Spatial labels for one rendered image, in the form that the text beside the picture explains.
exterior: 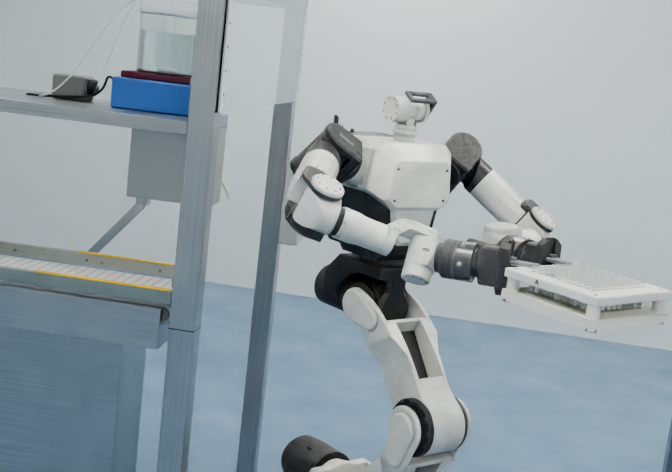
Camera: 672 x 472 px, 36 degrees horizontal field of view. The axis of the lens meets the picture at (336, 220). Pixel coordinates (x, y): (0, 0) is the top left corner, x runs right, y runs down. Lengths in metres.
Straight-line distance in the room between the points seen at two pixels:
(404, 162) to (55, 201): 4.27
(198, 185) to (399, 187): 0.51
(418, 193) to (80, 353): 0.92
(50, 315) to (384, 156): 0.89
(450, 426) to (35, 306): 1.04
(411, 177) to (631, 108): 3.55
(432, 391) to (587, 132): 3.59
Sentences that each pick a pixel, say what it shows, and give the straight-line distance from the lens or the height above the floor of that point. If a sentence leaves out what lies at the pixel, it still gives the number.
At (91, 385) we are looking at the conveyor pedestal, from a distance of 2.60.
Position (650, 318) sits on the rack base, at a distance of 2.20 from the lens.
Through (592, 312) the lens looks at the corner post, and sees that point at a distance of 2.05.
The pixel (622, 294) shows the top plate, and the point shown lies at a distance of 2.11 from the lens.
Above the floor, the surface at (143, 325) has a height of 0.76.
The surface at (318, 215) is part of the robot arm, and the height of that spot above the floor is 1.09.
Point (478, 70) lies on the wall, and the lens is 5.92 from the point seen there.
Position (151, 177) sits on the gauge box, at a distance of 2.62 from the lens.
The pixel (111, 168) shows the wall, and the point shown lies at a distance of 6.38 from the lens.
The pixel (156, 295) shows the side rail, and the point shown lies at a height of 0.84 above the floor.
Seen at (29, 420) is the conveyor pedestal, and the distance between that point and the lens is 2.69.
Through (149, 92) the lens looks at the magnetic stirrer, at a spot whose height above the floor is 1.30.
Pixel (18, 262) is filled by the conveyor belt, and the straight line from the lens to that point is 2.78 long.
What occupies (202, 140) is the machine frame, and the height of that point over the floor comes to 1.22.
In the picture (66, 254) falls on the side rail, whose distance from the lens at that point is 2.79.
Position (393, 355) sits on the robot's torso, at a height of 0.72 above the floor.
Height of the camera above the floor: 1.43
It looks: 9 degrees down
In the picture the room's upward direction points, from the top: 7 degrees clockwise
